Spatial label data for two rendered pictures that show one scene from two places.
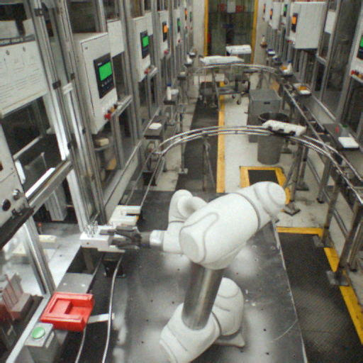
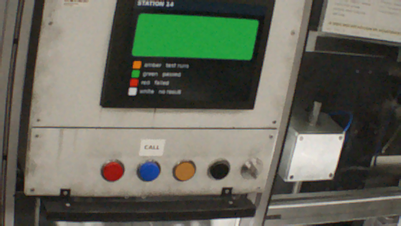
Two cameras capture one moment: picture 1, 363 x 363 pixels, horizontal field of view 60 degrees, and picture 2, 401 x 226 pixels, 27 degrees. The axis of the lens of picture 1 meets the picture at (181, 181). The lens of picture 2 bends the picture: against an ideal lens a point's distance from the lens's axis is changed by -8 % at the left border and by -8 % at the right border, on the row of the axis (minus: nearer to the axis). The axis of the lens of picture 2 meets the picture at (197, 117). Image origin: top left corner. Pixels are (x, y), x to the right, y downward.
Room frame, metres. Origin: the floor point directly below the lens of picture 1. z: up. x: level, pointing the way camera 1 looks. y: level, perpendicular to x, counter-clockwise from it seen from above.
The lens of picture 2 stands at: (0.08, -0.51, 2.05)
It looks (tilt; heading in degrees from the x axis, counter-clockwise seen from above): 23 degrees down; 58
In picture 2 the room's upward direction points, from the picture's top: 11 degrees clockwise
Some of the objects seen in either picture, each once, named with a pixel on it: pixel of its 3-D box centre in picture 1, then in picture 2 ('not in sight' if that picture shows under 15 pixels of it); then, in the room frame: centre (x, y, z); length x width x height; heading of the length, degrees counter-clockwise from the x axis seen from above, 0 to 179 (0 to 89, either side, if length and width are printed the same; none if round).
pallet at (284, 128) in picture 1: (283, 130); not in sight; (2.82, -0.99, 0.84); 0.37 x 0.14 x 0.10; 51
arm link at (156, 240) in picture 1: (157, 240); not in sight; (1.07, 0.12, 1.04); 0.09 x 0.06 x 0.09; 172
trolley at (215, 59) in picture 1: (220, 79); not in sight; (6.60, -0.87, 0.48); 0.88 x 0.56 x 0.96; 101
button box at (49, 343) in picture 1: (40, 343); not in sight; (0.64, 0.50, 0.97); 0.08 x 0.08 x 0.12; 83
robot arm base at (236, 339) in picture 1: (223, 319); not in sight; (0.90, -0.17, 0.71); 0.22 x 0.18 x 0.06; 173
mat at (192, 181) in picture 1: (208, 116); not in sight; (5.69, -0.54, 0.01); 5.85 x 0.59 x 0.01; 173
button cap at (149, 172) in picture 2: not in sight; (148, 170); (0.70, 0.57, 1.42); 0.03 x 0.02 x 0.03; 173
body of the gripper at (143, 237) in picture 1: (141, 239); not in sight; (1.08, 0.19, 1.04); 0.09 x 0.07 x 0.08; 82
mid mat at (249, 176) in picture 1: (264, 186); not in sight; (3.15, -0.98, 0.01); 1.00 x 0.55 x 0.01; 173
